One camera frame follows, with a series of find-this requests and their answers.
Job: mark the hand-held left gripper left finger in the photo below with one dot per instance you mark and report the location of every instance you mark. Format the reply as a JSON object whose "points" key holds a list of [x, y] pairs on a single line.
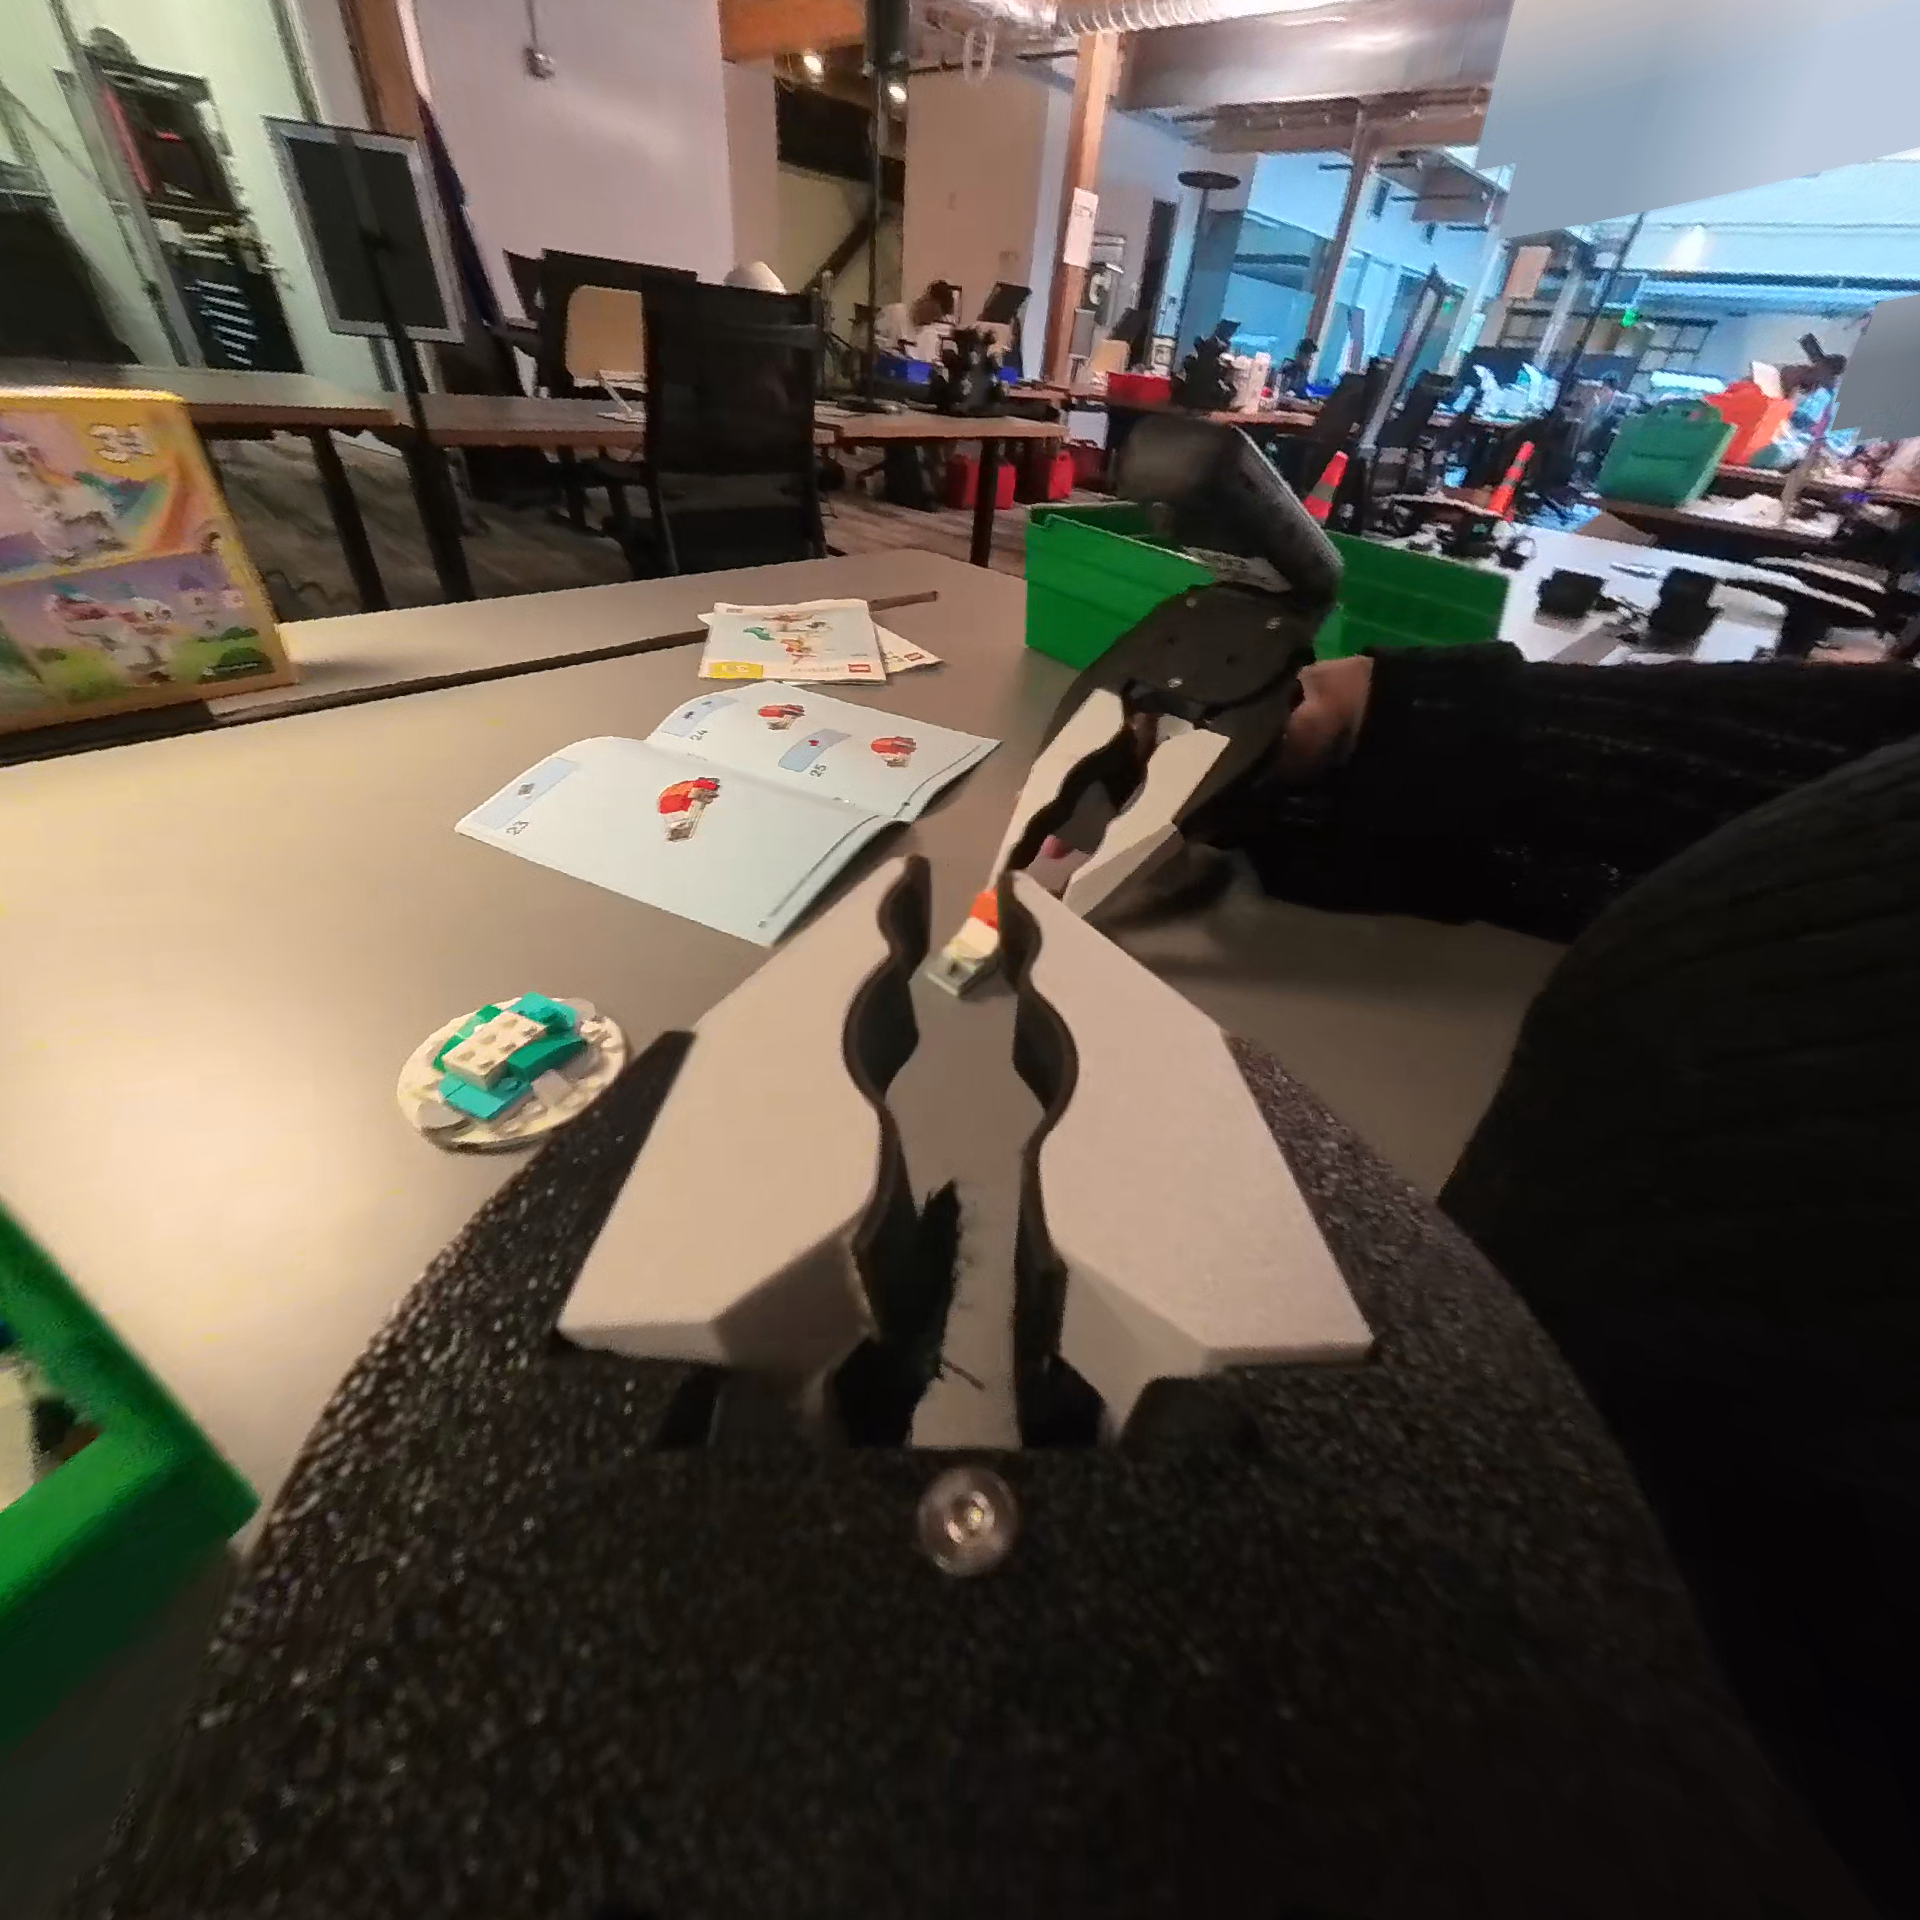
{"points": [[750, 1141]]}

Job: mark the person's right forearm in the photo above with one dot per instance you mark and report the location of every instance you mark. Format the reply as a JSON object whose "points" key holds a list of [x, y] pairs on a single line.
{"points": [[1575, 780]]}

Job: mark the round white lego base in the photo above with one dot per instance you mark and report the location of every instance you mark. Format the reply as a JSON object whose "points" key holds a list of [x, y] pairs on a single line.
{"points": [[510, 1058]]}

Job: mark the black panel on stand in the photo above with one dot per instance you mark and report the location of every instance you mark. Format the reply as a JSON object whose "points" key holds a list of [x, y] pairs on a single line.
{"points": [[369, 224]]}

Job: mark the open instruction booklet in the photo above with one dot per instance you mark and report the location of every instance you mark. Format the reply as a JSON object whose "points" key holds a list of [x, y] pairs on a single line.
{"points": [[705, 841]]}

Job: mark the black mesh chair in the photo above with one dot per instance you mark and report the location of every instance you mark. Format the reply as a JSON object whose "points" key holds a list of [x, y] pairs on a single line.
{"points": [[735, 420]]}

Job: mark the person's right hand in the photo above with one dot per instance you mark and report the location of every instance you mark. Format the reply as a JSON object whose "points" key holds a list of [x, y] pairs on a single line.
{"points": [[1328, 712]]}

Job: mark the green tote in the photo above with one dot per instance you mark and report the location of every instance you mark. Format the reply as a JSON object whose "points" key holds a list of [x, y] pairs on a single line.
{"points": [[1663, 451]]}

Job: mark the yellow lego box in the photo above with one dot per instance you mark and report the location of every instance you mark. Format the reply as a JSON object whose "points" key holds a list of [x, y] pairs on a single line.
{"points": [[121, 571]]}

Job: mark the multicolour lego assembly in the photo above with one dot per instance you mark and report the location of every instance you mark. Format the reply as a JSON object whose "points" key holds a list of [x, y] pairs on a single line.
{"points": [[973, 944]]}

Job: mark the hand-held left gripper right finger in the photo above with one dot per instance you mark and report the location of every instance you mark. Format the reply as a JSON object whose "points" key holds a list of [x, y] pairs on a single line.
{"points": [[1185, 1184]]}

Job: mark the wooden post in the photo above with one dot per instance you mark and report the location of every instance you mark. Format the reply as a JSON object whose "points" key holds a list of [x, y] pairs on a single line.
{"points": [[1077, 195]]}

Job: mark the orange traffic cone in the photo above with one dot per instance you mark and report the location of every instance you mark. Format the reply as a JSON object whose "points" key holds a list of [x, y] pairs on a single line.
{"points": [[1324, 489], [1512, 481]]}

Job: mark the closed instruction booklet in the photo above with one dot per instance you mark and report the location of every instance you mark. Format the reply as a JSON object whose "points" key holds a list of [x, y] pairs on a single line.
{"points": [[788, 643]]}

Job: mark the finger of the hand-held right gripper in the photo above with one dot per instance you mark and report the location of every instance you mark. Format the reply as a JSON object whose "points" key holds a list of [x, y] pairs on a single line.
{"points": [[1043, 795], [1154, 818]]}

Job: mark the folded instruction leaflet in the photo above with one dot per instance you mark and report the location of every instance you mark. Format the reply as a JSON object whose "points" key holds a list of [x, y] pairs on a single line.
{"points": [[913, 648]]}

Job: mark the red canisters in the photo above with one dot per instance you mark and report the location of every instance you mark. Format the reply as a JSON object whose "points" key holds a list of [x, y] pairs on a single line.
{"points": [[1012, 481]]}

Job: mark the green plastic bin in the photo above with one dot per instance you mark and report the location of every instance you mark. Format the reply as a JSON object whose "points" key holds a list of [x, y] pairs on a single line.
{"points": [[1110, 585], [104, 1484]]}

